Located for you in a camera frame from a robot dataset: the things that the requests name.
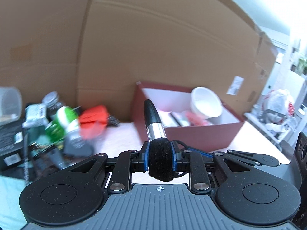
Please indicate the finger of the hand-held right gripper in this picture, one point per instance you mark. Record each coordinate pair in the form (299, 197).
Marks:
(247, 157)

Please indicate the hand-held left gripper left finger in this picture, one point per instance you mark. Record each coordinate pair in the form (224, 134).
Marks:
(145, 159)

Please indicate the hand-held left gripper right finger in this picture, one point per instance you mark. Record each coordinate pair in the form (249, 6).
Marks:
(174, 159)

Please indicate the dark red box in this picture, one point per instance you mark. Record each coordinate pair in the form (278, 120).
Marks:
(196, 137)

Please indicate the black makeup brush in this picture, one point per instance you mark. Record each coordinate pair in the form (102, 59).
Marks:
(153, 117)

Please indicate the black and white packet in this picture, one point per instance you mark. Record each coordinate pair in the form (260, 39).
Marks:
(178, 119)

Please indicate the red packet in box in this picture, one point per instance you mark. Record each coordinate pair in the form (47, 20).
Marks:
(197, 118)

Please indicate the white and red plastic bag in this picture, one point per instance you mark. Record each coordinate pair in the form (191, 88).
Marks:
(279, 103)

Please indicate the white bowl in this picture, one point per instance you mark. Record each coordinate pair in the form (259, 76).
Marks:
(206, 104)

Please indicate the red pouch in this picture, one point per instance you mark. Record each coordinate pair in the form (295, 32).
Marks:
(93, 119)

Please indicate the green and white packet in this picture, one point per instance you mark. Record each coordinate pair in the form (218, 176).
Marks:
(62, 122)

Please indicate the black tube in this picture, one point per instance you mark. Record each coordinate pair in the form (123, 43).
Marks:
(54, 159)

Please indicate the dark jar with grey lid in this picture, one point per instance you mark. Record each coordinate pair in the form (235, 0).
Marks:
(54, 101)

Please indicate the large cardboard box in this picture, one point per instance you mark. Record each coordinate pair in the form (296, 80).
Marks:
(144, 40)

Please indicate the white packet with black label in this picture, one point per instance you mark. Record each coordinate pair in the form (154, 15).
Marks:
(34, 115)

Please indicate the black carton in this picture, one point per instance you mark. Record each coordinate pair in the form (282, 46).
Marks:
(10, 141)

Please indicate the light blue cloth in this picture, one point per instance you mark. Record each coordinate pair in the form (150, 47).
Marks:
(9, 201)

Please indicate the clear plastic cup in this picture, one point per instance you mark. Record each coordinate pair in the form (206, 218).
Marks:
(9, 103)

